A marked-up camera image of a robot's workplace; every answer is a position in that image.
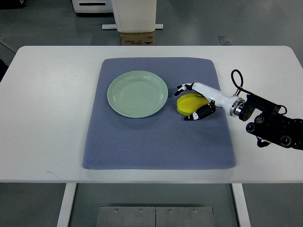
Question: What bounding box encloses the white left table leg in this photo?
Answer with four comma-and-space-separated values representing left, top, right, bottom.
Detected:
57, 183, 77, 227

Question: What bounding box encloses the white pedestal stand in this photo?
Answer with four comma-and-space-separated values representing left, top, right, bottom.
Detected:
102, 0, 164, 33

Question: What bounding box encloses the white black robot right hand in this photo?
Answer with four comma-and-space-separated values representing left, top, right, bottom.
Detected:
174, 82, 244, 121

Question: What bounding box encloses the white table leg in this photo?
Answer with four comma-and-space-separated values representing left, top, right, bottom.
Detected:
57, 183, 77, 227
232, 183, 251, 227

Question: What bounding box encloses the white appliance with slot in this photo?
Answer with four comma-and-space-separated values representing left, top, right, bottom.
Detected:
71, 0, 113, 13

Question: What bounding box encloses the light green plate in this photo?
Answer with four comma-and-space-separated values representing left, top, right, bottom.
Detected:
107, 71, 168, 118

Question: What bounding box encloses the yellow starfruit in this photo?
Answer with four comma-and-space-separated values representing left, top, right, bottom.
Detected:
177, 93, 209, 116

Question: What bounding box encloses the blue-grey textured mat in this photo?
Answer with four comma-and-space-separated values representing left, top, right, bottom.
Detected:
82, 57, 236, 170

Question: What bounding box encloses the white right table leg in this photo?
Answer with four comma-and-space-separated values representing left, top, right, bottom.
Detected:
232, 183, 251, 227

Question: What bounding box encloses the brown cardboard box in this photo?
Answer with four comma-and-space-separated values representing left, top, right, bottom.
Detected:
120, 32, 154, 46

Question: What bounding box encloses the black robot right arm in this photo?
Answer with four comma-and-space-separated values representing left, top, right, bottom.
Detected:
231, 69, 303, 150

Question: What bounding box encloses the metal floor plate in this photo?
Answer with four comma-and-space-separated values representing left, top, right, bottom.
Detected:
97, 206, 215, 227

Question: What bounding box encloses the grey floor socket cover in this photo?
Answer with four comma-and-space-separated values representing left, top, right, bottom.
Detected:
218, 35, 232, 44

